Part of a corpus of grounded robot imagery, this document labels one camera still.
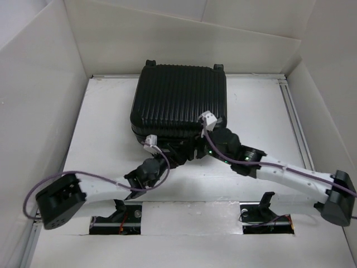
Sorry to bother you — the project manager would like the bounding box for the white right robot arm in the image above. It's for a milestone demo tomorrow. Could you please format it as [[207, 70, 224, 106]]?
[[199, 111, 356, 228]]

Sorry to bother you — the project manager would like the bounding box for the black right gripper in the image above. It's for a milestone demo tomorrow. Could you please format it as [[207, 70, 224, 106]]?
[[177, 125, 233, 165]]

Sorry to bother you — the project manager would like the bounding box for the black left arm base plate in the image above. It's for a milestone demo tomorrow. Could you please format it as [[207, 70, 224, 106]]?
[[89, 203, 142, 236]]

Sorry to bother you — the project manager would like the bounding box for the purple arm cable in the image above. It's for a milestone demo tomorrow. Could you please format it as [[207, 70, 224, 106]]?
[[22, 141, 171, 221], [202, 122, 357, 220]]

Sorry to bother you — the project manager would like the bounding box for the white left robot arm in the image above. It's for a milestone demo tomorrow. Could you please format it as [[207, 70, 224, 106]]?
[[35, 135, 192, 230]]

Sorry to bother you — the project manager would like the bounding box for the black ribbed hard-shell suitcase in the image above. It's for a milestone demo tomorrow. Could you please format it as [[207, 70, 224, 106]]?
[[130, 60, 228, 161]]

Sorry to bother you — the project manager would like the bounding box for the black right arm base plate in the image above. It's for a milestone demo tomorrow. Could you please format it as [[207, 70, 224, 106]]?
[[238, 192, 295, 235]]

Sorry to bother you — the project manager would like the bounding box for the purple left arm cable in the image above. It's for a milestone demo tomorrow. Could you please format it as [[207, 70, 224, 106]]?
[[22, 141, 171, 221]]

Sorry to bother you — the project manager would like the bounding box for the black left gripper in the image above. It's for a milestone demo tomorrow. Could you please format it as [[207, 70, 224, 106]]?
[[147, 143, 185, 187]]

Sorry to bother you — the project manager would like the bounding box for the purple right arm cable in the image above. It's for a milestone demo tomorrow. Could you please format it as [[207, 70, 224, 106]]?
[[202, 122, 357, 220]]

